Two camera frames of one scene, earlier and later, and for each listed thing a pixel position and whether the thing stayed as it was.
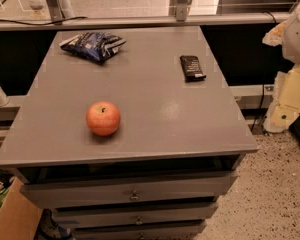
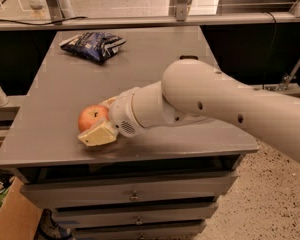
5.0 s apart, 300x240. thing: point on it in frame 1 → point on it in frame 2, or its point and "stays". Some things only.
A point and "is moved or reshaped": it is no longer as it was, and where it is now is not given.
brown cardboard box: x=18 y=215 stays
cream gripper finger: x=274 y=36 → x=121 y=113
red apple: x=103 y=118 is moved or reshaped
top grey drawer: x=136 y=191 stays
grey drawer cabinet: x=128 y=133 stays
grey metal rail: x=19 y=22 stays
